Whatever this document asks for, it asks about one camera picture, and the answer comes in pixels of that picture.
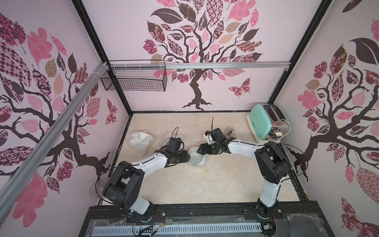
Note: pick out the mint green toaster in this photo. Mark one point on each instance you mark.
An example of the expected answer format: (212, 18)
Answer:
(268, 123)

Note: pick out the white slotted cable duct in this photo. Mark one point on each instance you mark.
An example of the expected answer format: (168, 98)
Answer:
(175, 230)

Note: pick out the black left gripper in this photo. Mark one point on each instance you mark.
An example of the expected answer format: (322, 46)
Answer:
(186, 157)

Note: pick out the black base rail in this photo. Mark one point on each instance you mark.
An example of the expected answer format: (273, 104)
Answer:
(284, 219)

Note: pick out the aluminium frame bar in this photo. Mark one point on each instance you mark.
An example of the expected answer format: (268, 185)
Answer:
(13, 188)
(228, 65)

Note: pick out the black wire wall basket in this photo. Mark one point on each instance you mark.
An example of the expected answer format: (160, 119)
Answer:
(136, 75)

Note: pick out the aluminium frame bar left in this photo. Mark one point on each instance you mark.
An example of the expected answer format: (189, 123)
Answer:
(13, 188)

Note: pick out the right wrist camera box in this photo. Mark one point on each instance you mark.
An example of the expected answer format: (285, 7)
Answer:
(208, 135)

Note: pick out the aluminium frame bar back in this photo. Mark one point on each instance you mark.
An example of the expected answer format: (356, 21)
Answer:
(228, 65)

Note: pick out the grey tape dispenser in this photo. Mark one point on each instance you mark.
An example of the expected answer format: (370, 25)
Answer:
(230, 132)

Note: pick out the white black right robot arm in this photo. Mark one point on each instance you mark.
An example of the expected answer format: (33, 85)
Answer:
(270, 158)

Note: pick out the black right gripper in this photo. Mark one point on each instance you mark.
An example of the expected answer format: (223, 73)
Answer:
(206, 148)

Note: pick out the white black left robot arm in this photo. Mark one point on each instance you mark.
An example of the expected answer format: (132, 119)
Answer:
(126, 180)

